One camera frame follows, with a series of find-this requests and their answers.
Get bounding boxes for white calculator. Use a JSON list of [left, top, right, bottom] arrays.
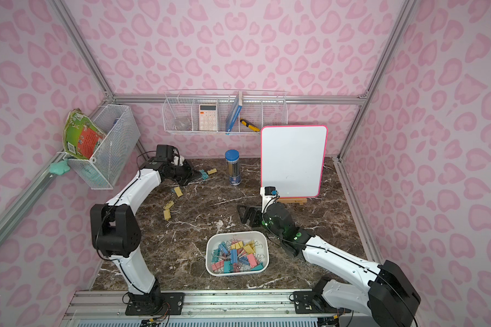
[[199, 104, 218, 132]]

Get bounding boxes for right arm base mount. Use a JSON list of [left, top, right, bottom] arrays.
[[289, 291, 338, 314]]

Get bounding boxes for wooden whiteboard easel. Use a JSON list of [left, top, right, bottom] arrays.
[[278, 198, 308, 205]]

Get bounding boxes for yellow utility knife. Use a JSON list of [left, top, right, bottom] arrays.
[[240, 119, 261, 132]]

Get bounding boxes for white storage tray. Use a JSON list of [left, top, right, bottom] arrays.
[[205, 231, 270, 277]]

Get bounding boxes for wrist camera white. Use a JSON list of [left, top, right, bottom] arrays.
[[260, 186, 278, 213], [172, 148, 185, 166]]

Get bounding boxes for pink framed whiteboard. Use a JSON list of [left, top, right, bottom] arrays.
[[261, 125, 328, 198]]

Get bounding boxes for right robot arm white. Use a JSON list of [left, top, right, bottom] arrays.
[[237, 202, 421, 326]]

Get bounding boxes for yellow binder clip bottom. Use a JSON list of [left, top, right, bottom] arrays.
[[163, 209, 171, 221]]

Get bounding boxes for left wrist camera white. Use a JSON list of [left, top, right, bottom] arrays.
[[172, 148, 185, 166]]

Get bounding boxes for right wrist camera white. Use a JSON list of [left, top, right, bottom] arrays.
[[260, 186, 278, 213]]

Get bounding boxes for blue binder clip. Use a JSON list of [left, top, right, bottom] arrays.
[[230, 249, 238, 264]]

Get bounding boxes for green red snack bag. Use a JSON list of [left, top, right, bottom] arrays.
[[63, 108, 106, 159]]

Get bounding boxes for blue book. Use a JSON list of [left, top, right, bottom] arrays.
[[225, 91, 243, 132]]

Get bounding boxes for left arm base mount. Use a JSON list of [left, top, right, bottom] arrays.
[[125, 292, 185, 317]]

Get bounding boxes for yellow binder clip upright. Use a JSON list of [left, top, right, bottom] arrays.
[[174, 187, 183, 198]]

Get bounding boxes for blue lid pencil canister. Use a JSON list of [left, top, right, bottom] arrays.
[[225, 149, 241, 186]]

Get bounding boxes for wire shelf on back wall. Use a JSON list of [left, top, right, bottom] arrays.
[[162, 91, 289, 135]]

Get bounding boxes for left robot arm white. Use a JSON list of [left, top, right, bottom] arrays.
[[90, 144, 200, 295]]

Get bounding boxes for white mesh wall basket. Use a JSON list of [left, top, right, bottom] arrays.
[[68, 104, 140, 189]]

